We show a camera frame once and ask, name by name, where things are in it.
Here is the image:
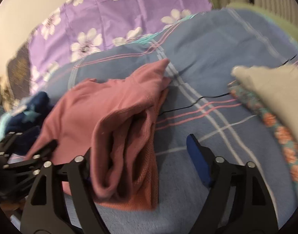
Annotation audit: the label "pink long-sleeve shirt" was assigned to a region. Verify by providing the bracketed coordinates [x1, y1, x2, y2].
[26, 59, 169, 201]

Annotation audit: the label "beige grey folded clothes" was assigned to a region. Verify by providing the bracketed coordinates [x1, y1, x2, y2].
[232, 65, 298, 142]

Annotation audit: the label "navy star fleece blanket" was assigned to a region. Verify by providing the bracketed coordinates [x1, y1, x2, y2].
[5, 91, 54, 156]

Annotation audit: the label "beige knitted garment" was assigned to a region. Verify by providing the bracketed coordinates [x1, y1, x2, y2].
[0, 75, 14, 112]

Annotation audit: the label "folded orange garment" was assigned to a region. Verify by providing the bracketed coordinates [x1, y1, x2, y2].
[63, 88, 169, 211]

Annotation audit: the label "dark tree-print pillow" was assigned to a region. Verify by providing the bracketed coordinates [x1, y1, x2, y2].
[7, 41, 31, 99]

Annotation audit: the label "floral patterned garment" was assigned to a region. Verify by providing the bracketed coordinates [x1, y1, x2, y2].
[227, 79, 298, 203]

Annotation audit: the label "blue plaid bed cover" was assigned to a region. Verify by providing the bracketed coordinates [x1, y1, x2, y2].
[0, 7, 298, 234]

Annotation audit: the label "purple floral pillow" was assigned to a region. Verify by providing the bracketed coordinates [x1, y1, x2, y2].
[28, 0, 212, 93]

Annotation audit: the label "green pillow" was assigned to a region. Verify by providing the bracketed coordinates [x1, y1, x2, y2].
[200, 0, 298, 44]

